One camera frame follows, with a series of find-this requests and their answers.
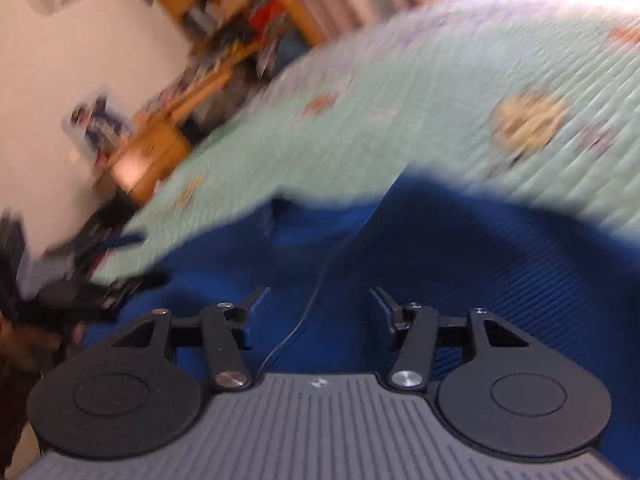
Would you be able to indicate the wall poster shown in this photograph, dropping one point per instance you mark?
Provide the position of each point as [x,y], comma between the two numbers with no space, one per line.
[97,127]

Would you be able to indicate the wooden desk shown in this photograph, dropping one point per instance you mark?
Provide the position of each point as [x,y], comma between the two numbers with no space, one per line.
[160,145]

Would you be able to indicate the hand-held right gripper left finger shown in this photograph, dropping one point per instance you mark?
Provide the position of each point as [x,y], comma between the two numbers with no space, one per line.
[252,303]

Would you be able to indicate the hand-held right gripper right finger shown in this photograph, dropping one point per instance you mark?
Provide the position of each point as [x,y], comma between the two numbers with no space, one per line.
[387,306]

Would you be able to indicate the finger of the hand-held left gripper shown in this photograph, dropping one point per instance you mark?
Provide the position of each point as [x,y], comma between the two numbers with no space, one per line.
[142,285]
[122,241]

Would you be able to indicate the green quilted bee bedspread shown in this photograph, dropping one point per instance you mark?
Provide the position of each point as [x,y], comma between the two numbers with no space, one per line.
[425,85]

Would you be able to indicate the blue knit sweater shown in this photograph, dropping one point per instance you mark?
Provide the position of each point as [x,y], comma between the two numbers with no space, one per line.
[475,260]

